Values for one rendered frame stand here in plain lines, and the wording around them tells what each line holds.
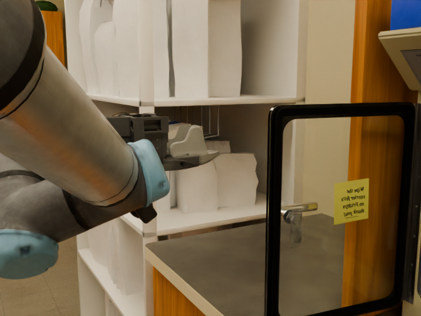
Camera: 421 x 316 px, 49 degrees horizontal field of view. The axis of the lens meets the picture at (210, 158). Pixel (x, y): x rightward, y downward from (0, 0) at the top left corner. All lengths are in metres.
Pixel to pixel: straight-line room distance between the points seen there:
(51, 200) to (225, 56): 1.44
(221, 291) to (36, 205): 0.67
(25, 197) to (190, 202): 1.27
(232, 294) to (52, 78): 0.89
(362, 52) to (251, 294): 0.58
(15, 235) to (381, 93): 0.70
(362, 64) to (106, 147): 0.62
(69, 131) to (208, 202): 1.51
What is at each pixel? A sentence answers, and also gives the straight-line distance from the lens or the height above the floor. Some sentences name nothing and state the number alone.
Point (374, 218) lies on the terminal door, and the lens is 0.92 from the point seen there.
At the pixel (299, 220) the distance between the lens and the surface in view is 0.79.
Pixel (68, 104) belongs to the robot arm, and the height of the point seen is 1.41.
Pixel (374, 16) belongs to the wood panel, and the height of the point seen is 1.54.
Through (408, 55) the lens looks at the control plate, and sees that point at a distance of 0.87.
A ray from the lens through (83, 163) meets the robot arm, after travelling 0.38.
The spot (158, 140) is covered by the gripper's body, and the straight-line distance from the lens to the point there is 0.68.
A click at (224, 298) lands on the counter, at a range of 1.10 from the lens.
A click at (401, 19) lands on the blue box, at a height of 1.53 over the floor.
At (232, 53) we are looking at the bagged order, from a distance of 1.92.
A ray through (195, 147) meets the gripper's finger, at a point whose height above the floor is 1.33.
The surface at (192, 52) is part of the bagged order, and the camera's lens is 1.73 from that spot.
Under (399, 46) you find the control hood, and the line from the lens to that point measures 0.86.
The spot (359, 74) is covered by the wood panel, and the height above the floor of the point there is 1.44.
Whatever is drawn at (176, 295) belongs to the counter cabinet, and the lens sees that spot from 1.34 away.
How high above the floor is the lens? 1.43
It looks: 10 degrees down
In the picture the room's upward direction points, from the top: straight up
